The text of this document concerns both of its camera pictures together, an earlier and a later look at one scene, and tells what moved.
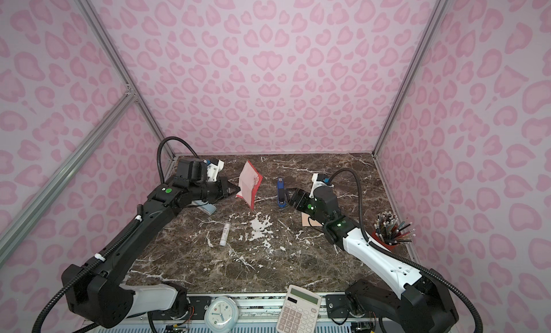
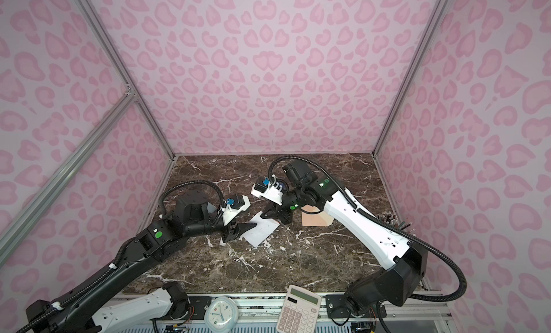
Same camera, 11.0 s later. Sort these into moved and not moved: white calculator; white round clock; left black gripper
Moved: left black gripper
Not moved: white calculator; white round clock
